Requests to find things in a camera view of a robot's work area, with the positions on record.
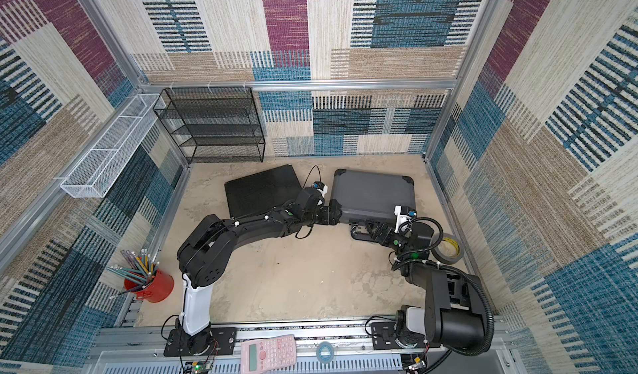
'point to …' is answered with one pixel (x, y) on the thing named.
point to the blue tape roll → (325, 351)
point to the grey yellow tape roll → (458, 244)
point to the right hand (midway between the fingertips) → (374, 227)
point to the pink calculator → (267, 355)
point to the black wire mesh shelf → (213, 125)
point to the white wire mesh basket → (97, 173)
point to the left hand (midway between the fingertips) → (335, 212)
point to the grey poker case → (365, 195)
